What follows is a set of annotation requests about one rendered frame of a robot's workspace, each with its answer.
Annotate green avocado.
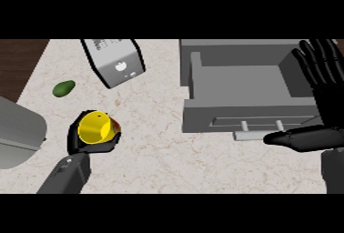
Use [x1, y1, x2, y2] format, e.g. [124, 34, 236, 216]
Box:
[52, 79, 77, 98]

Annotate yellow cup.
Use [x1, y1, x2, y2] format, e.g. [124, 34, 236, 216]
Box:
[77, 110, 123, 145]

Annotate grey drawer front with handle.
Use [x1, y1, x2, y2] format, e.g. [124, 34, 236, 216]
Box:
[182, 96, 325, 142]

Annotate grey rounded appliance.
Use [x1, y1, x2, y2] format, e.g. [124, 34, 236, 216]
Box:
[0, 96, 49, 170]

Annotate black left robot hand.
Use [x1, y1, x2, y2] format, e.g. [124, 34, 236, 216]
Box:
[67, 109, 124, 155]

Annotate grey open drawer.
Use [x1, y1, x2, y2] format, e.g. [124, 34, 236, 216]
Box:
[189, 51, 316, 106]

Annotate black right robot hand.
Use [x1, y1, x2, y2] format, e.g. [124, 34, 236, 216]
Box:
[261, 38, 344, 153]

